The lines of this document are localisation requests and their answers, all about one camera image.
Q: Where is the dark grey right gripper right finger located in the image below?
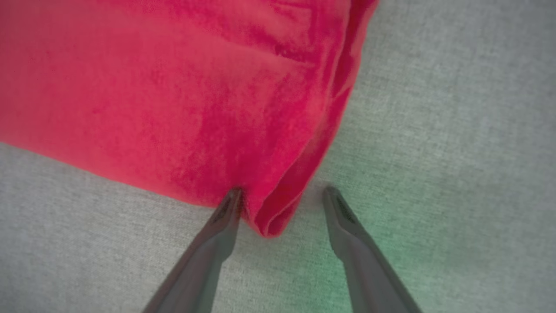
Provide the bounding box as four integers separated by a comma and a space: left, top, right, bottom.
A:
322, 186, 423, 313

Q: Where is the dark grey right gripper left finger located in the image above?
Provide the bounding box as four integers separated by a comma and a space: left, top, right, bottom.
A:
142, 188, 243, 313

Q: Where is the red and white striped garment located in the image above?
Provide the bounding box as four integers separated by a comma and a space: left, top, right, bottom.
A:
0, 0, 378, 238

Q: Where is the grey fabric work surface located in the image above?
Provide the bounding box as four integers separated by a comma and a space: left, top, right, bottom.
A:
0, 0, 556, 313

